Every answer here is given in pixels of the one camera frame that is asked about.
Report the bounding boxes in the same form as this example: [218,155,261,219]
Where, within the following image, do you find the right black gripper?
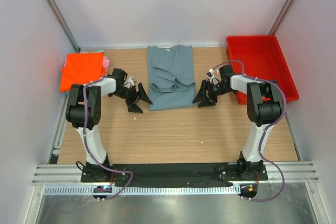
[192,80,234,108]

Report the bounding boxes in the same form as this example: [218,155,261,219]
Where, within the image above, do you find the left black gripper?
[111,83,152,113]

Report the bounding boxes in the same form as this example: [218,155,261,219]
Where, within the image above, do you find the grey-blue t shirt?
[147,45,196,111]

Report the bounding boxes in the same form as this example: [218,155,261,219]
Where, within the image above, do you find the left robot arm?
[65,68,153,183]

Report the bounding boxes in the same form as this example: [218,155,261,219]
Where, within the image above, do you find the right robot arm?
[192,65,286,180]

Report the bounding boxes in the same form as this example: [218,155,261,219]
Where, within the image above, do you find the folded pink t shirt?
[101,56,110,76]

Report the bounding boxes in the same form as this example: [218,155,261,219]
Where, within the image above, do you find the folded orange t shirt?
[59,52,106,92]

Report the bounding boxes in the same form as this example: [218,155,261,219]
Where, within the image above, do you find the red plastic bin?
[226,35,299,102]

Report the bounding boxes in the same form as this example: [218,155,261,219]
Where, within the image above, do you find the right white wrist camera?
[206,69,219,85]

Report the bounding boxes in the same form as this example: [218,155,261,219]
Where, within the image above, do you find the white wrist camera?
[124,77,137,88]
[206,69,219,85]

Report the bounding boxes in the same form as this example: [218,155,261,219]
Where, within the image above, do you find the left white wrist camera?
[124,77,137,88]

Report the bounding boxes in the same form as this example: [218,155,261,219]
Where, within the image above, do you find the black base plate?
[81,163,268,188]

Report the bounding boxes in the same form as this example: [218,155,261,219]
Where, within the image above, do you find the slotted cable duct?
[44,185,240,196]

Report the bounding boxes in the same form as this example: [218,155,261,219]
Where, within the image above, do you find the aluminium front rail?
[32,161,319,185]

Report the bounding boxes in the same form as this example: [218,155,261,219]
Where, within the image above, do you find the right aluminium corner post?
[268,0,296,36]

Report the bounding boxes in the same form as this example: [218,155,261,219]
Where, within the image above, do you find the aluminium corner post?
[268,0,296,36]
[45,0,81,52]

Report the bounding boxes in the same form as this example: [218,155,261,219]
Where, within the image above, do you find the left aluminium corner post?
[45,0,81,52]

